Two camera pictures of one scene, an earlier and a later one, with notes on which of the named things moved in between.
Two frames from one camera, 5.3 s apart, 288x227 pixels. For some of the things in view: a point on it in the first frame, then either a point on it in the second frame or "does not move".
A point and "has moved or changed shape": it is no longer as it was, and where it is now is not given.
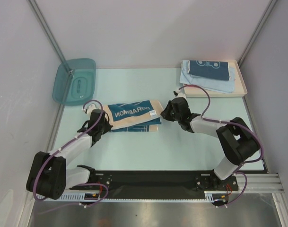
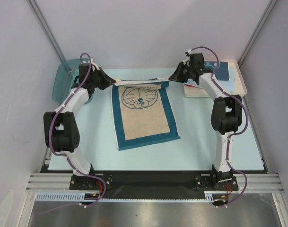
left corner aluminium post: [37, 11] does not move
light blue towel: [205, 83] does not move
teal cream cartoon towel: [135, 117] has moved or changed shape
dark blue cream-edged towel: [211, 69] does not move
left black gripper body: [105, 127] → [98, 78]
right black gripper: [168, 111] → [180, 73]
